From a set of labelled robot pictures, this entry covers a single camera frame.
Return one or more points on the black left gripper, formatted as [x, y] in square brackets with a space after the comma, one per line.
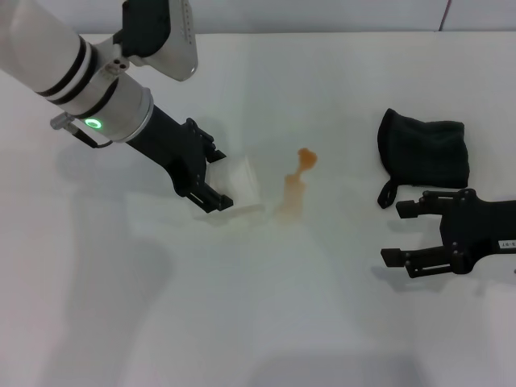
[173, 149]

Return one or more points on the white paper cup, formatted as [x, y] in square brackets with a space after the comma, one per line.
[242, 181]

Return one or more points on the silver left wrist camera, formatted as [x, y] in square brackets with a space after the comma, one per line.
[169, 40]

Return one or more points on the dark blue rag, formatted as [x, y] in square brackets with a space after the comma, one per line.
[427, 157]

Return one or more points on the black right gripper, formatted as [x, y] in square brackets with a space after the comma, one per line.
[473, 230]

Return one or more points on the brown water stain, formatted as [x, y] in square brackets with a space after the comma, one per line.
[292, 193]

